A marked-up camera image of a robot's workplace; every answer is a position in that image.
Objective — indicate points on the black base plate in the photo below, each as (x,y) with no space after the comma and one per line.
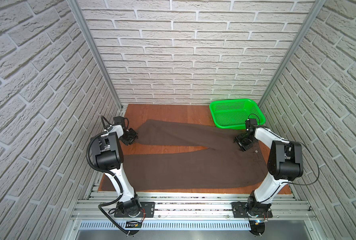
(241,209)
(146,209)

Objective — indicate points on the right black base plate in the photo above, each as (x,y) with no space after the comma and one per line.
(241,209)

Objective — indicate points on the small black electronics box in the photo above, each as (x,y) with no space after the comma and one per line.
(133,224)

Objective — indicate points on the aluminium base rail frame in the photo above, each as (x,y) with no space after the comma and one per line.
(193,211)

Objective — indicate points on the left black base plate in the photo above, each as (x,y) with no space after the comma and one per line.
(146,209)

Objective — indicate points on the brown trousers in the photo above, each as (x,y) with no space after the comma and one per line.
(220,165)

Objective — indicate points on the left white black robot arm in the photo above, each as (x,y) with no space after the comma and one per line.
(104,154)

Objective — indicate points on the green plastic basket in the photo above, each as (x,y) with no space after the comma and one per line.
(232,114)

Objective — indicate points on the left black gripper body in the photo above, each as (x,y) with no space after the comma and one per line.
(130,137)

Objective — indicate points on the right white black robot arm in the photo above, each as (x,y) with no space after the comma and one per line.
(285,164)

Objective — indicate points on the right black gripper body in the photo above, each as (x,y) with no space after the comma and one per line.
(243,142)

